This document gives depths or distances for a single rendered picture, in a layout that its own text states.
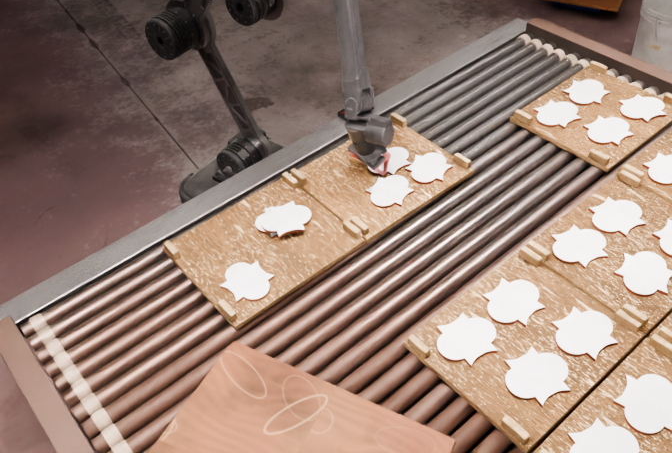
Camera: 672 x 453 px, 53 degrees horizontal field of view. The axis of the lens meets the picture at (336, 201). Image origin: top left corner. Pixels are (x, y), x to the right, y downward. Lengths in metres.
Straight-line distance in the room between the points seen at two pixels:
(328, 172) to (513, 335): 0.73
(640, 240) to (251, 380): 1.03
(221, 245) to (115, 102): 2.50
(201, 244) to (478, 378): 0.79
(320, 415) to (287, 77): 3.00
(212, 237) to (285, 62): 2.56
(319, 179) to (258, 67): 2.37
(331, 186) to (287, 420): 0.79
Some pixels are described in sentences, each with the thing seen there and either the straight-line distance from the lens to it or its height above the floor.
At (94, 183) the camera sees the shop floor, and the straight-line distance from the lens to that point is 3.67.
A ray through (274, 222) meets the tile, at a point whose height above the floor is 0.97.
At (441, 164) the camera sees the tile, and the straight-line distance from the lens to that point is 1.99.
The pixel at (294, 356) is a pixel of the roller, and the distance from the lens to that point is 1.60.
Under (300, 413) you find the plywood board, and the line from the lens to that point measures 1.37.
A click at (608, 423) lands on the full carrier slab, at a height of 0.94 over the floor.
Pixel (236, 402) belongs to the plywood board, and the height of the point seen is 1.04.
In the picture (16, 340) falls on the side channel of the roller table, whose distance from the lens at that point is 1.79.
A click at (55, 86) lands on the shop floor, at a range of 4.54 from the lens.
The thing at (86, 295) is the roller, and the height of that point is 0.92.
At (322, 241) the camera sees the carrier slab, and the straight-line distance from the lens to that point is 1.78.
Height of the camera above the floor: 2.23
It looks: 43 degrees down
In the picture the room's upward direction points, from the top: 5 degrees counter-clockwise
